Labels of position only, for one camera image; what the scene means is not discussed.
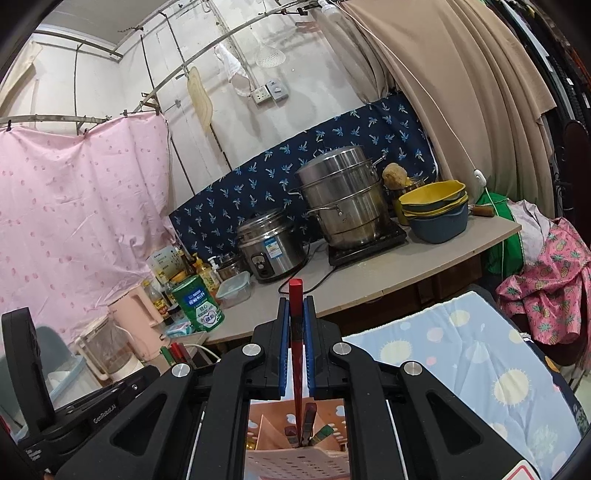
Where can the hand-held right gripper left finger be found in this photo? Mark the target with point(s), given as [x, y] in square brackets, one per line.
[282, 350]

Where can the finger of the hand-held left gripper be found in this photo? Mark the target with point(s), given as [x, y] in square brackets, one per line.
[138, 381]

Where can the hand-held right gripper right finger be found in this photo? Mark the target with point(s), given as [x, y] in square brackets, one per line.
[309, 350]

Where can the pink perforated utensil holder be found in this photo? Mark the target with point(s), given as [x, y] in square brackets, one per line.
[295, 461]

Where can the white plastic tub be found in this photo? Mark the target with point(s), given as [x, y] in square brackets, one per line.
[67, 383]

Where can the white blender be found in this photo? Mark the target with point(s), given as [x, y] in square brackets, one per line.
[106, 350]

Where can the pink electric kettle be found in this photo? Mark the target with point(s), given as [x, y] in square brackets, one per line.
[134, 323]

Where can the teal plastic chair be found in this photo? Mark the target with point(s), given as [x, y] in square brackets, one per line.
[57, 337]

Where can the blue tissue packet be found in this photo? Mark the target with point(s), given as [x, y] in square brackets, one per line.
[178, 328]

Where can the clear food container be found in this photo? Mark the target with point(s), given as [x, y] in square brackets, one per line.
[233, 290]

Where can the green tin can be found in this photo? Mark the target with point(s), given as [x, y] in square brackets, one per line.
[198, 304]

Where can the small steel pot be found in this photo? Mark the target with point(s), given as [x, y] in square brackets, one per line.
[231, 267]

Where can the white pump bottle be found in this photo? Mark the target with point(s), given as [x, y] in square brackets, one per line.
[214, 277]

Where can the steel rice cooker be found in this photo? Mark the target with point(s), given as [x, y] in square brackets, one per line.
[268, 244]

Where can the yellow oil bottle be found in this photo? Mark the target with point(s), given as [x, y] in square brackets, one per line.
[206, 272]

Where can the black induction cooker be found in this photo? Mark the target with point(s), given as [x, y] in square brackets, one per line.
[369, 249]

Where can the white carton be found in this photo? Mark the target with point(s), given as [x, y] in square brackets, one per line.
[164, 263]

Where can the blue printed blanket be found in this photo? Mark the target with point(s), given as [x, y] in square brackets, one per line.
[461, 360]

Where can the steel steamer pot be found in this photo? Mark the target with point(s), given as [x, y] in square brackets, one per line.
[341, 198]

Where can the blue bowl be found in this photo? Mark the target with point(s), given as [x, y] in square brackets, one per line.
[438, 228]

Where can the navy printed cloth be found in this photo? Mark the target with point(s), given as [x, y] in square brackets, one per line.
[277, 166]

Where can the pink dotted curtain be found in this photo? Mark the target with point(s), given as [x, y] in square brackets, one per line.
[69, 207]

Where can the yellow bowl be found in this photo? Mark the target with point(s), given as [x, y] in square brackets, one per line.
[434, 210]
[431, 191]

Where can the brown loofah sponge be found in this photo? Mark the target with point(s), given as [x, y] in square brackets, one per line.
[395, 175]

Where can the green cloth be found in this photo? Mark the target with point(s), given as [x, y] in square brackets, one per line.
[496, 203]

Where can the pink pineapple print cloth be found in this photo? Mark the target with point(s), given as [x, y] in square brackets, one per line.
[554, 277]

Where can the wooden paddle board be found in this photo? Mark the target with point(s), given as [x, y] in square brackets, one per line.
[201, 99]

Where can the hanging plastic bag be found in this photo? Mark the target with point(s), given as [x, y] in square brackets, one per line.
[238, 78]

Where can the white slotted ladle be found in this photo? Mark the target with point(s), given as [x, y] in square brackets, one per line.
[270, 55]

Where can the beige curtain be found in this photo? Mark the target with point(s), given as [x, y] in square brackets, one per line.
[461, 92]

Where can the white wall socket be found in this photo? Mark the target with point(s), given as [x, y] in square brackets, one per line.
[262, 95]

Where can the white wall switch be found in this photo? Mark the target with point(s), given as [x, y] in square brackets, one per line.
[278, 89]

